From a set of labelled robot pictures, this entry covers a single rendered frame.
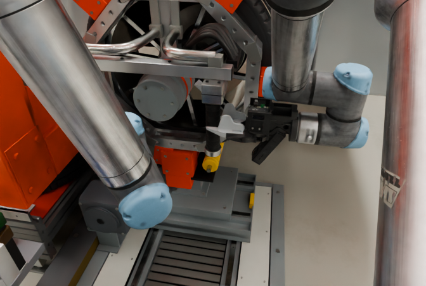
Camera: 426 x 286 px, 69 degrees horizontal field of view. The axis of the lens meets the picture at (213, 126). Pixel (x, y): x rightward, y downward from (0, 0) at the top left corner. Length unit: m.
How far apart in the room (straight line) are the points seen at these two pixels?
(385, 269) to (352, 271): 1.34
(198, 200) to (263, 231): 0.33
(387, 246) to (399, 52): 0.15
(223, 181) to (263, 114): 0.83
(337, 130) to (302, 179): 1.20
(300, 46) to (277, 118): 0.26
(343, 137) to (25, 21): 0.62
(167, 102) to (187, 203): 0.67
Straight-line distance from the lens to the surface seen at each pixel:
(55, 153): 1.18
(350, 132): 0.74
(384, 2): 0.34
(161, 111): 0.87
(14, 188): 1.08
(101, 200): 1.24
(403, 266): 0.25
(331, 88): 0.69
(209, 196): 1.43
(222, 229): 1.41
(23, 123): 1.05
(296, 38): 0.48
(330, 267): 1.57
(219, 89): 0.71
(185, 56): 0.73
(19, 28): 0.34
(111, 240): 1.47
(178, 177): 1.19
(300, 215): 1.72
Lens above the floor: 1.26
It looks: 33 degrees down
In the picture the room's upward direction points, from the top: straight up
